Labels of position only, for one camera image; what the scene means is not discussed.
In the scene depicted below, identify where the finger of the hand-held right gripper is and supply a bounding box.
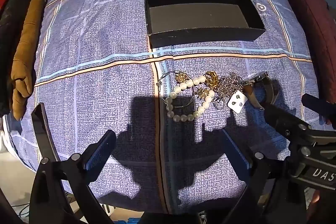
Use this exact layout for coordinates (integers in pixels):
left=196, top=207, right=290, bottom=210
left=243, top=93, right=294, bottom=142
left=263, top=105, right=311, bottom=142
left=301, top=93, right=336, bottom=117

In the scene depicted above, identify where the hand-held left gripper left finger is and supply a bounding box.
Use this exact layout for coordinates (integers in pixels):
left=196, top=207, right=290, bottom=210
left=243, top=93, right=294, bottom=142
left=29, top=130, right=117, bottom=224

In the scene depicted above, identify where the black glossy bar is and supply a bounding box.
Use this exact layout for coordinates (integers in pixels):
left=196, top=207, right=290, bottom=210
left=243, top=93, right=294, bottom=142
left=31, top=102, right=61, bottom=162

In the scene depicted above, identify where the white earring card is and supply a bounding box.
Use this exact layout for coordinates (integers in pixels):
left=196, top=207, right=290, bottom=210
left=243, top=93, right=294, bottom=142
left=227, top=91, right=248, bottom=114

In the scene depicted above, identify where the maroon cushion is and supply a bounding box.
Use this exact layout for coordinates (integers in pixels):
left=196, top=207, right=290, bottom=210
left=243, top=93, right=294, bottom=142
left=275, top=0, right=336, bottom=104

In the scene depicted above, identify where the blue plaid cloth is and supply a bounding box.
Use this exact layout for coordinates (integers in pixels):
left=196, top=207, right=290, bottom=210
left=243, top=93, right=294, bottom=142
left=14, top=0, right=322, bottom=214

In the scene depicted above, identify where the small silver ring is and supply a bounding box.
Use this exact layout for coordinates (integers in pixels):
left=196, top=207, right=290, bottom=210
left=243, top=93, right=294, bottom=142
left=212, top=96, right=225, bottom=109

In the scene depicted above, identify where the black box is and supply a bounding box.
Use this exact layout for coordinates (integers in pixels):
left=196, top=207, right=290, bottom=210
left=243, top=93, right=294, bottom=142
left=144, top=0, right=266, bottom=49

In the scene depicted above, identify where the gold leaf earring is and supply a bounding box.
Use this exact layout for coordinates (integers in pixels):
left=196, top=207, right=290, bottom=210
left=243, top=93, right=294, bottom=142
left=175, top=72, right=188, bottom=84
left=198, top=87, right=211, bottom=100

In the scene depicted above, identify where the white pearl bracelet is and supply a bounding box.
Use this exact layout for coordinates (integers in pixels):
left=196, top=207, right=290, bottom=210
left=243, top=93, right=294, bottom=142
left=166, top=75, right=215, bottom=122

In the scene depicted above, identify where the silver chain necklace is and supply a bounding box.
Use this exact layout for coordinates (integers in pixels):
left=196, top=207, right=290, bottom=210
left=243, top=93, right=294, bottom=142
left=216, top=72, right=245, bottom=99

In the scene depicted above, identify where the wristwatch with beige strap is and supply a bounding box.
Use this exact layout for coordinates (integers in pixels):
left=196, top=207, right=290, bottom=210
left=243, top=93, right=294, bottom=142
left=243, top=71, right=279, bottom=111

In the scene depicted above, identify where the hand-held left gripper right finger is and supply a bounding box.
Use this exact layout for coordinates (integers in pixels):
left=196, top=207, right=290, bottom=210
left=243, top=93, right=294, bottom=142
left=222, top=129, right=308, bottom=224

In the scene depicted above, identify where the thin silver bangle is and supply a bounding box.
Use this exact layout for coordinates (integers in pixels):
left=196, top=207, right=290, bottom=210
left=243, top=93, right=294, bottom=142
left=157, top=71, right=196, bottom=108

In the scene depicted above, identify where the mustard yellow cushion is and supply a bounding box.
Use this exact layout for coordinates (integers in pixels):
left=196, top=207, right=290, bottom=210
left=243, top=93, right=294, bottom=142
left=10, top=0, right=47, bottom=121

